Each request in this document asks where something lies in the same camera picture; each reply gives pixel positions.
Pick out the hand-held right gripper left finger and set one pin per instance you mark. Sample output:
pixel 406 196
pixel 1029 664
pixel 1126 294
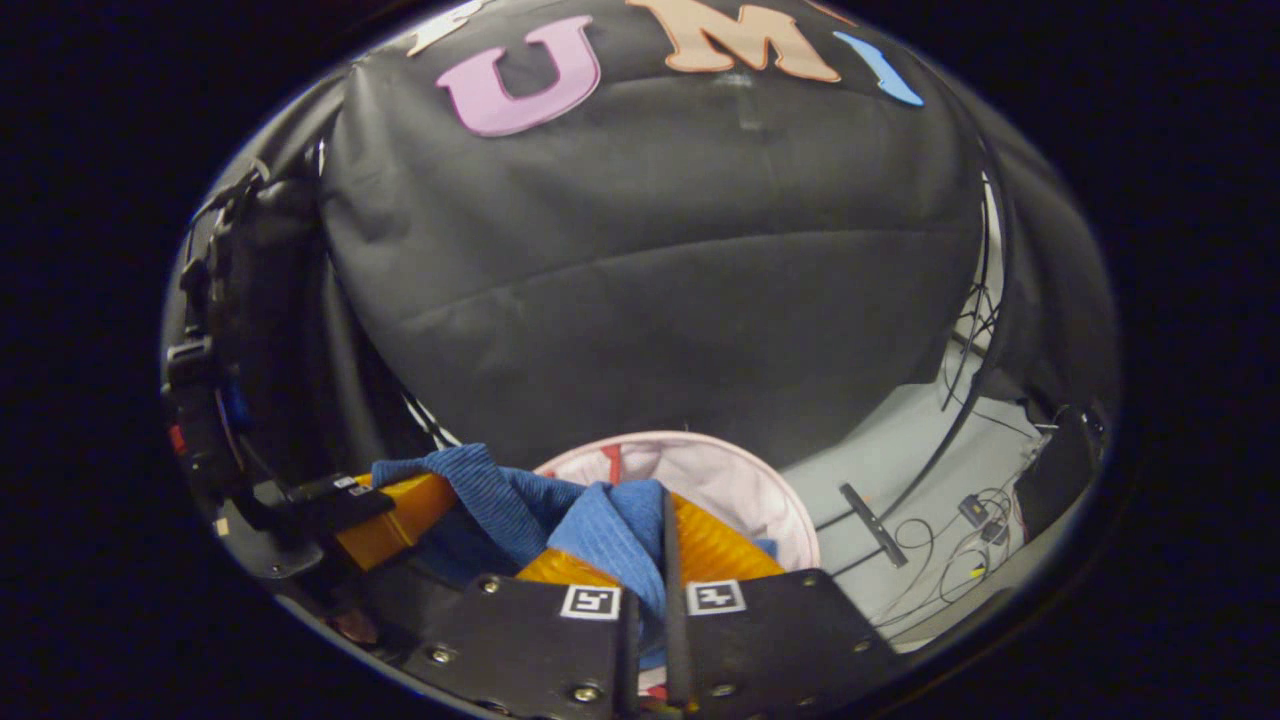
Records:
pixel 628 665

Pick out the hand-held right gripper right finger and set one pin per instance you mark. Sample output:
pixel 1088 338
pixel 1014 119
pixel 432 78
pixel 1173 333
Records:
pixel 676 640

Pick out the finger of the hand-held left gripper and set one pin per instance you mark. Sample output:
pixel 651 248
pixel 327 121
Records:
pixel 400 515

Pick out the blue jacket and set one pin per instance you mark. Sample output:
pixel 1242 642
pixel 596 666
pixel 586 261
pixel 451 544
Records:
pixel 510 500

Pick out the pink laundry hamper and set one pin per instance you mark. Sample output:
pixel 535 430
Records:
pixel 740 480

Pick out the black clothes rack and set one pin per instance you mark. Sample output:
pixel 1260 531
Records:
pixel 975 400

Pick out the small black adapter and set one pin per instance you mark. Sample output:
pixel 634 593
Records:
pixel 973 510

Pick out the black backdrop cloth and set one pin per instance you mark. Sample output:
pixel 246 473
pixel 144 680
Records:
pixel 650 280

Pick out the black box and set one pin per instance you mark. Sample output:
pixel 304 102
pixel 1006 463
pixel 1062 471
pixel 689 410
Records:
pixel 1060 470

